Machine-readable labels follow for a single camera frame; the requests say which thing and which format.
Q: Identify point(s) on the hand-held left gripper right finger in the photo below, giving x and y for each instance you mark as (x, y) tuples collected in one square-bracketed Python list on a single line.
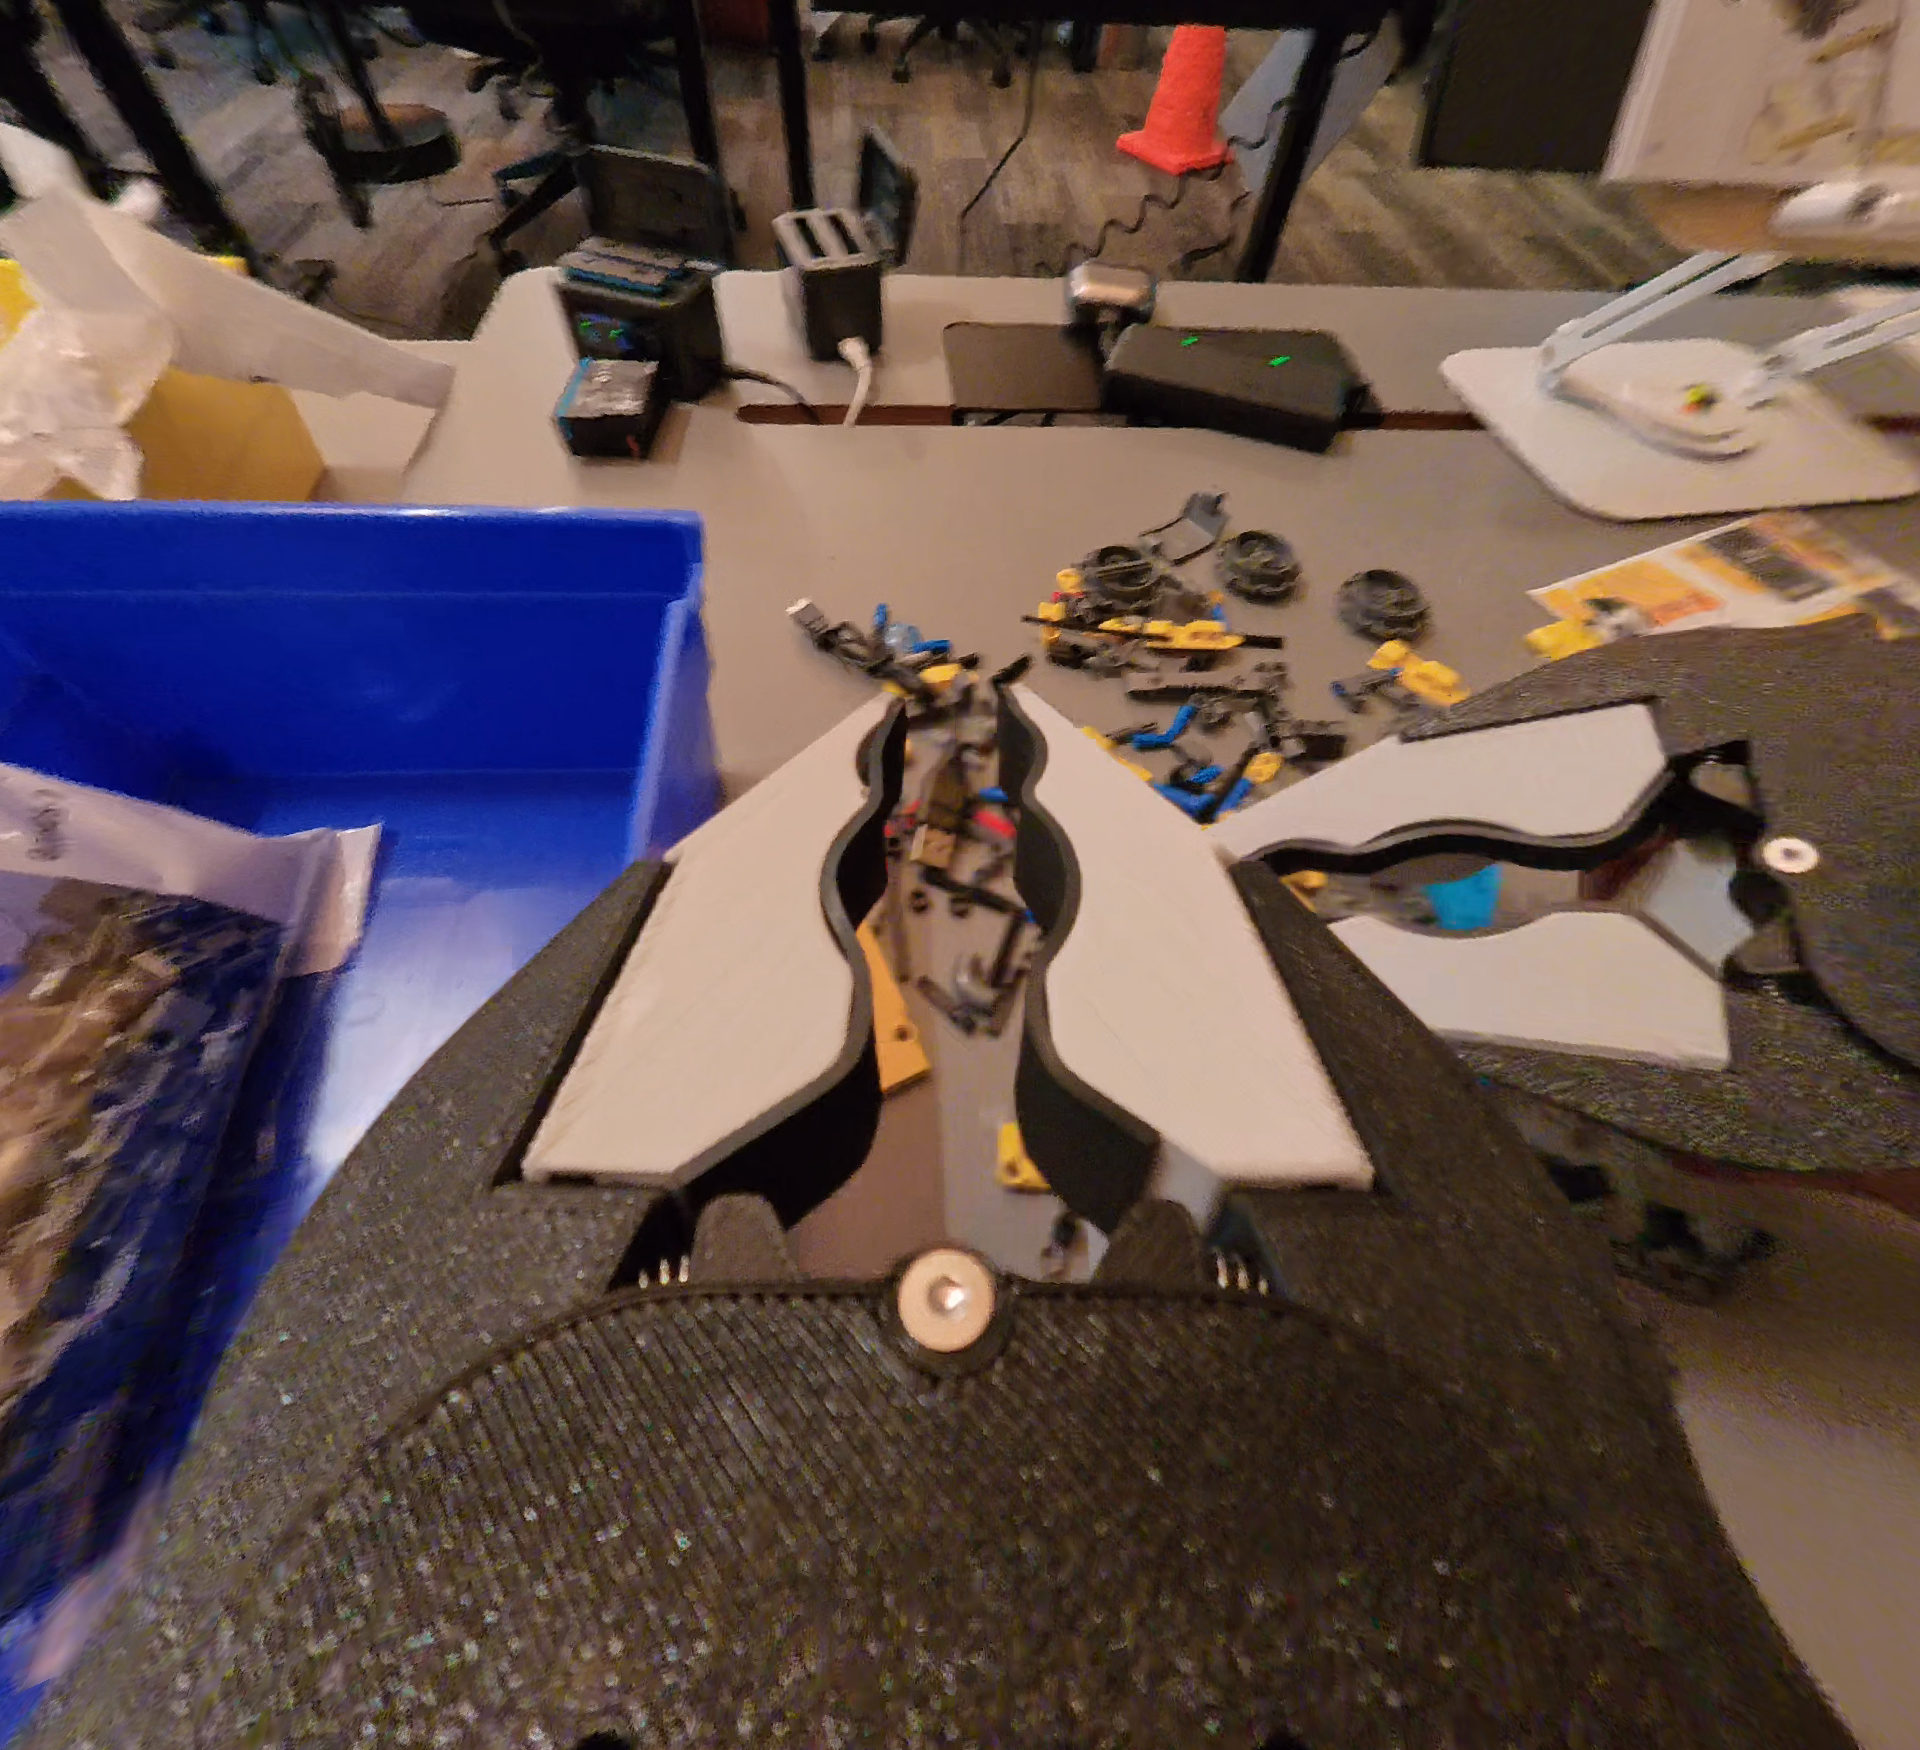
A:
[(1200, 1030)]

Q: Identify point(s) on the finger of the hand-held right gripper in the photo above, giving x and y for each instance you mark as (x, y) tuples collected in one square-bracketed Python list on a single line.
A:
[(1502, 774), (1577, 984)]

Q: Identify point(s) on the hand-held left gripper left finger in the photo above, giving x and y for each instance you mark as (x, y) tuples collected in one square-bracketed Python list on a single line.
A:
[(690, 1030)]

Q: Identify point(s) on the pile of small toy parts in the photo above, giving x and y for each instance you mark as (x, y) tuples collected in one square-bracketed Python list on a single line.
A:
[(1170, 633)]

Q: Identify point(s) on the turquoise brick separator tool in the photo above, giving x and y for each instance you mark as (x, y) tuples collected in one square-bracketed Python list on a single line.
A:
[(1463, 897)]

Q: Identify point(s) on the small yellow toy piece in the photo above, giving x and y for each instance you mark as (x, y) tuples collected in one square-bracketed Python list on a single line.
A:
[(1419, 669)]

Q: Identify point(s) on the yellow and black sticker sheet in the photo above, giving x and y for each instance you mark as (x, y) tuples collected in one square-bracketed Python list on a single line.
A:
[(1725, 573)]

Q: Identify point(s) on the dark grey toy wheel hub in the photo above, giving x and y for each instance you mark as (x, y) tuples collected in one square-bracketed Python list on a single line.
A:
[(1384, 605), (1258, 565), (1128, 575)]

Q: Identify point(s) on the yellow curved toy panel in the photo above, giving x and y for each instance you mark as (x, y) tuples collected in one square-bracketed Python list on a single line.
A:
[(900, 1044)]

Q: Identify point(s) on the white book stand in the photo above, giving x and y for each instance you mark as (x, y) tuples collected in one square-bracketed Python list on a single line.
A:
[(1530, 430)]

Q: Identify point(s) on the grey toy panel piece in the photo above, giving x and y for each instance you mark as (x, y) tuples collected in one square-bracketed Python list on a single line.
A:
[(1200, 521)]

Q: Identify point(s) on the blue plastic storage bin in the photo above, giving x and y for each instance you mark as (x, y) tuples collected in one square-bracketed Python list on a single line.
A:
[(451, 669)]

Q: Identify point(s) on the black power box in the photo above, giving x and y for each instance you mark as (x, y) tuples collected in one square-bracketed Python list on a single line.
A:
[(1232, 377)]

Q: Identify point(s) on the clear bag of toy parts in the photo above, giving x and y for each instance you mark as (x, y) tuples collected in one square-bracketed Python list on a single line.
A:
[(135, 1030)]

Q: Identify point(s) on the small grey rounded case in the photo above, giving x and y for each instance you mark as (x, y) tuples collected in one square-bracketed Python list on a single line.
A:
[(1111, 292)]

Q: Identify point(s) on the black flat pad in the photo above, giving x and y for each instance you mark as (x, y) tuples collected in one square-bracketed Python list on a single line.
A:
[(1022, 370)]

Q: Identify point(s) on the black battery charger with display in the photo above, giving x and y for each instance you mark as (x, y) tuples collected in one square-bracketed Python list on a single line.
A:
[(683, 311)]

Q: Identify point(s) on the orange traffic cone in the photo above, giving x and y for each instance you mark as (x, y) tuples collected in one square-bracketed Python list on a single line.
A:
[(1185, 100)]

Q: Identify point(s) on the black two-slot battery charger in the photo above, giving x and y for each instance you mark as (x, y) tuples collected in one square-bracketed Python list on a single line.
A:
[(826, 295)]

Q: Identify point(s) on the yellow cardboard box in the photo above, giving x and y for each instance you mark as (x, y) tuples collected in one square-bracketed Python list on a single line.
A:
[(225, 439)]

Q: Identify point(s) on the crumpled clear plastic wrap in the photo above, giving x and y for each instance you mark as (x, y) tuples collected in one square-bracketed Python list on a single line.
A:
[(75, 326)]

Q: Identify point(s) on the black camera battery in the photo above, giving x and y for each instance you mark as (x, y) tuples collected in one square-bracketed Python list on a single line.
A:
[(607, 408)]

